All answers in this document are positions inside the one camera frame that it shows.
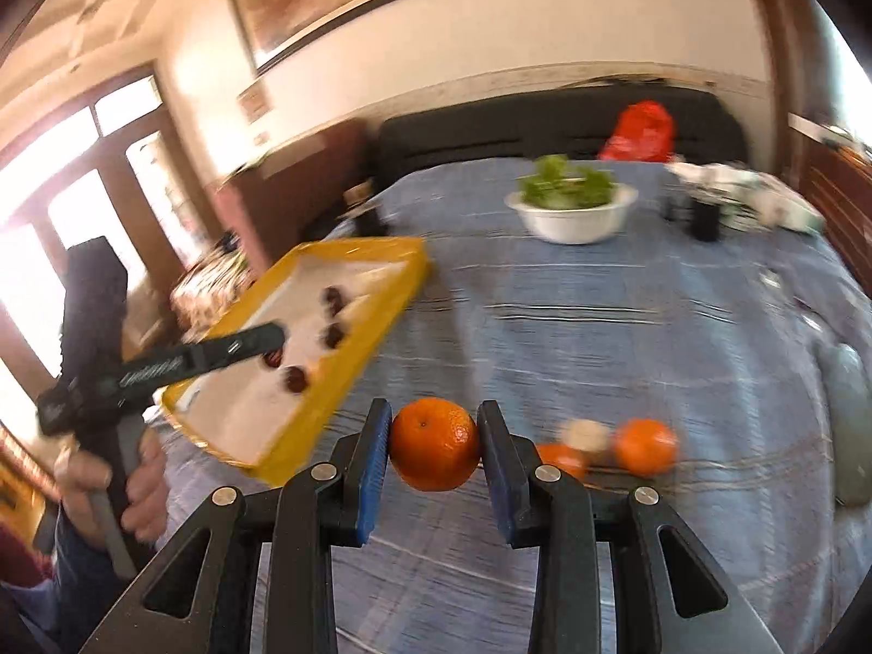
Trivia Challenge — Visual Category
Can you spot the white bowl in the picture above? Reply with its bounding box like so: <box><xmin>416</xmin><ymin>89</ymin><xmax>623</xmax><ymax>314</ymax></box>
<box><xmin>504</xmin><ymin>184</ymin><xmax>640</xmax><ymax>246</ymax></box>

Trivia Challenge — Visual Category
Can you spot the dark headboard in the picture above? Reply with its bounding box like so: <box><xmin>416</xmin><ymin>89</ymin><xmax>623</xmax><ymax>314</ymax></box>
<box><xmin>377</xmin><ymin>85</ymin><xmax>747</xmax><ymax>185</ymax></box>

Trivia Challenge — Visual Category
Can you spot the dark smartphone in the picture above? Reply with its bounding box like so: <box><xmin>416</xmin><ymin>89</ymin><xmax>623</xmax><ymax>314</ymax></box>
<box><xmin>814</xmin><ymin>344</ymin><xmax>869</xmax><ymax>508</ymax></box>

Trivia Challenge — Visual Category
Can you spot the black cup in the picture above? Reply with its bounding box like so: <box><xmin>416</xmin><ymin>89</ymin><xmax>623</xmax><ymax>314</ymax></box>
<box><xmin>690</xmin><ymin>196</ymin><xmax>723</xmax><ymax>243</ymax></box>

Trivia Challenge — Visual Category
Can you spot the small wall notice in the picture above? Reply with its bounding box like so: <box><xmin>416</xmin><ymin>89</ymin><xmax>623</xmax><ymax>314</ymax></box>
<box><xmin>237</xmin><ymin>78</ymin><xmax>272</xmax><ymax>124</ymax></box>

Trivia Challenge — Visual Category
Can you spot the wooden glass door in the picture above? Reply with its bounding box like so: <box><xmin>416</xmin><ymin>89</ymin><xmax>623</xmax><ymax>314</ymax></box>
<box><xmin>0</xmin><ymin>61</ymin><xmax>226</xmax><ymax>423</ymax></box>

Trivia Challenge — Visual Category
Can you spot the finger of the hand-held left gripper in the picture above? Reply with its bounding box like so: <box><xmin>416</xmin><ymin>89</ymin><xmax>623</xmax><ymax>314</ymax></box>
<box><xmin>192</xmin><ymin>322</ymin><xmax>288</xmax><ymax>373</ymax></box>

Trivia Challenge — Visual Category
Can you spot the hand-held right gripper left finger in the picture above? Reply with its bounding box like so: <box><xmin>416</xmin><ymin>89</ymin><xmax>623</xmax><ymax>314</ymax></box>
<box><xmin>78</xmin><ymin>397</ymin><xmax>394</xmax><ymax>654</ymax></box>

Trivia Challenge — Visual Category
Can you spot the red plastic bag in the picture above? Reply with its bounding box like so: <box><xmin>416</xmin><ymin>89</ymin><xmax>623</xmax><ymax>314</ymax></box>
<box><xmin>598</xmin><ymin>100</ymin><xmax>677</xmax><ymax>165</ymax></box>

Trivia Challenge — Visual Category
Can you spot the person's left forearm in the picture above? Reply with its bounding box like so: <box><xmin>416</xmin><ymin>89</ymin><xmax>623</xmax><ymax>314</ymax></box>
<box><xmin>0</xmin><ymin>500</ymin><xmax>147</xmax><ymax>654</ymax></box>

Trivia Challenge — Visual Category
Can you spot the yellow tray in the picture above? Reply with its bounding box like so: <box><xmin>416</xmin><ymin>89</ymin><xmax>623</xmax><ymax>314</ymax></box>
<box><xmin>161</xmin><ymin>236</ymin><xmax>430</xmax><ymax>488</ymax></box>

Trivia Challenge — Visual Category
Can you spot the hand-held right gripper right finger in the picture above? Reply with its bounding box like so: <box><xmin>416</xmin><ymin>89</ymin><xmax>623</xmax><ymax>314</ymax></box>
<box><xmin>475</xmin><ymin>398</ymin><xmax>784</xmax><ymax>654</ymax></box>

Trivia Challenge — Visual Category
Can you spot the large orange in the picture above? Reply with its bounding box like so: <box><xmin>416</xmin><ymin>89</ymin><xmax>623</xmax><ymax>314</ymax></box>
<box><xmin>613</xmin><ymin>417</ymin><xmax>681</xmax><ymax>479</ymax></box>
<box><xmin>388</xmin><ymin>397</ymin><xmax>482</xmax><ymax>493</ymax></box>

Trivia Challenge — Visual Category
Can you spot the white green cloth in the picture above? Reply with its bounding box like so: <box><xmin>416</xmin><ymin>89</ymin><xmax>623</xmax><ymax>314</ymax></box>
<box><xmin>666</xmin><ymin>162</ymin><xmax>825</xmax><ymax>236</ymax></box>

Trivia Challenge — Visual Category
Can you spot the pale sugarcane piece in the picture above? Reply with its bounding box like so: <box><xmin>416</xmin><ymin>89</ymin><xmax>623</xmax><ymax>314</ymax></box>
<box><xmin>560</xmin><ymin>417</ymin><xmax>612</xmax><ymax>468</ymax></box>

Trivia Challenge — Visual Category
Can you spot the green lettuce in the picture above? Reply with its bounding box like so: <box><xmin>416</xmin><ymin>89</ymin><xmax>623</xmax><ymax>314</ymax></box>
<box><xmin>516</xmin><ymin>154</ymin><xmax>617</xmax><ymax>211</ymax></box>

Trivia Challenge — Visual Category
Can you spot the white window ledge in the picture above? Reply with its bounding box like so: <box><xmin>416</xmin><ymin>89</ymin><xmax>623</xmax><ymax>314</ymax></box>
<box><xmin>790</xmin><ymin>112</ymin><xmax>872</xmax><ymax>158</ymax></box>

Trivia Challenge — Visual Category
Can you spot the person's left hand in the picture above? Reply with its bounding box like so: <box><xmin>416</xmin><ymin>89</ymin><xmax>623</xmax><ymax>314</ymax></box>
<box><xmin>53</xmin><ymin>432</ymin><xmax>169</xmax><ymax>546</ymax></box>

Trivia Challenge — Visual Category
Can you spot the small orange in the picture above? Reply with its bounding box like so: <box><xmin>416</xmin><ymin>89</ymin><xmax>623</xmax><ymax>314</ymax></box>
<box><xmin>535</xmin><ymin>443</ymin><xmax>590</xmax><ymax>485</ymax></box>

